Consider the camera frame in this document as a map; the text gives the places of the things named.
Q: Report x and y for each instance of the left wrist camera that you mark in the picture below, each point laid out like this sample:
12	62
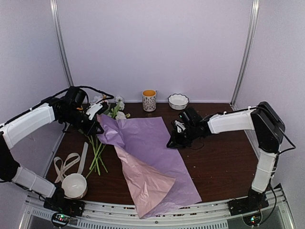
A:
75	96

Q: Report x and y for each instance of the beige ribbon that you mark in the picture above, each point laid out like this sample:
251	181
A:
72	159

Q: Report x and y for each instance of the white round cup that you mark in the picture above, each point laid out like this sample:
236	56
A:
74	186

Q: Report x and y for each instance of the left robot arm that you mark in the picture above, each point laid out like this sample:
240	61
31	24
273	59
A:
25	142

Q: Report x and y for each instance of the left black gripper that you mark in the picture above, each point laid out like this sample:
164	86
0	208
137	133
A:
89	129

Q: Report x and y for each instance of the right aluminium frame post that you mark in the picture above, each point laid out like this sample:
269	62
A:
247	50

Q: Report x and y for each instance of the aluminium frame post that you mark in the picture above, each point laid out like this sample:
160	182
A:
60	41
247	50

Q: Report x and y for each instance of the pink purple wrapping paper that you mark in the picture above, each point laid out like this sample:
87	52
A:
157	178

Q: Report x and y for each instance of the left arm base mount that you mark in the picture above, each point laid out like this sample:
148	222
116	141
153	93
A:
64	211

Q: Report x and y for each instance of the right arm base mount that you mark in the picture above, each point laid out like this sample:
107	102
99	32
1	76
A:
251	213

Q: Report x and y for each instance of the white scalloped bowl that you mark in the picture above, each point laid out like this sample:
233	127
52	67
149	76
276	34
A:
178	101

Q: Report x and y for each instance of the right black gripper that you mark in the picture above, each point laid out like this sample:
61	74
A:
176	143

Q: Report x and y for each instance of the patterned mug with orange inside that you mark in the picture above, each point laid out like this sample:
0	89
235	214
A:
149	100

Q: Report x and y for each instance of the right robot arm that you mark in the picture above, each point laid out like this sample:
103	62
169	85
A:
263	119

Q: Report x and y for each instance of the pink fake flower stem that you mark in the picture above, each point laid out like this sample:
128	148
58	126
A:
97	146

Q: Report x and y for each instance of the white fake flower stem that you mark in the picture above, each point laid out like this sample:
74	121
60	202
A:
116	111

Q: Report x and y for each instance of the left aluminium frame post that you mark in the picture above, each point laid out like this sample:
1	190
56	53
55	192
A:
60	41

